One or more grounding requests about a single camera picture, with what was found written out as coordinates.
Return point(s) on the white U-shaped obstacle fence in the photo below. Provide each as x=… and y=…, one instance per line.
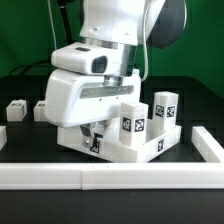
x=207, y=174

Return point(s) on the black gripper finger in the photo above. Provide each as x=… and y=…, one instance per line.
x=88, y=135
x=103, y=128

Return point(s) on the white square table top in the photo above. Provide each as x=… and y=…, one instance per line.
x=110, y=148

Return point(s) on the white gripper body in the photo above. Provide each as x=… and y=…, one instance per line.
x=90, y=83

